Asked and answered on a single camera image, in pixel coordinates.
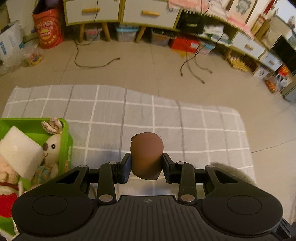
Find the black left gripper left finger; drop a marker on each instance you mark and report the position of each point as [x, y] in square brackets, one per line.
[110, 174]

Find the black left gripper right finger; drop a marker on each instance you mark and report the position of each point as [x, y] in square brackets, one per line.
[181, 173]

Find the brown soft ball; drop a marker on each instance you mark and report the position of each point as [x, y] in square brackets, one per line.
[146, 150]

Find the Santa Claus plush toy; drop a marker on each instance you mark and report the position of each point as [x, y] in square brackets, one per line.
[9, 188]

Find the grey checkered floor mat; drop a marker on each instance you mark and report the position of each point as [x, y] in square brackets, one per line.
[102, 120]

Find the small beige bunny doll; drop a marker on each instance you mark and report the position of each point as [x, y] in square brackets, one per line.
[49, 167]

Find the white foam block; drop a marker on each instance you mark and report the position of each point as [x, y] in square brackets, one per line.
[22, 153]

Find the egg carton tray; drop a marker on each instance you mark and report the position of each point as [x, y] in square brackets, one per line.
[238, 64]

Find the white cardboard box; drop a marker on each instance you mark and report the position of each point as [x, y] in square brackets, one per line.
[260, 72]

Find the red storage box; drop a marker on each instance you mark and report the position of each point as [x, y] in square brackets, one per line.
[184, 44]

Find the clear plastic storage box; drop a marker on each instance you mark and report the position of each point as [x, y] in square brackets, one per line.
[126, 33]

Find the long low TV cabinet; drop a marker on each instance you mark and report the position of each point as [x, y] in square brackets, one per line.
[223, 33]

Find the black bag on shelf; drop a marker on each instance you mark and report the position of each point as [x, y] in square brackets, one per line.
[191, 23]

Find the wooden shelf cabinet with drawers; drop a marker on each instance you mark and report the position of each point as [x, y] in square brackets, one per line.
[153, 14]

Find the red snack bag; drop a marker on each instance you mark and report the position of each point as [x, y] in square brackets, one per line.
[48, 25]

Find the black microwave oven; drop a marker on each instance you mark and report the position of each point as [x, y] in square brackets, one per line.
[280, 38]

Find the white sack bag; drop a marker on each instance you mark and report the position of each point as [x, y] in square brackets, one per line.
[11, 38]

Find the pink cloth runner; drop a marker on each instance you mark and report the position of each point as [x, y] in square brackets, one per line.
[213, 9]

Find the framed cartoon drawing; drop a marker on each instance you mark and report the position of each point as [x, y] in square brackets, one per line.
[241, 9]

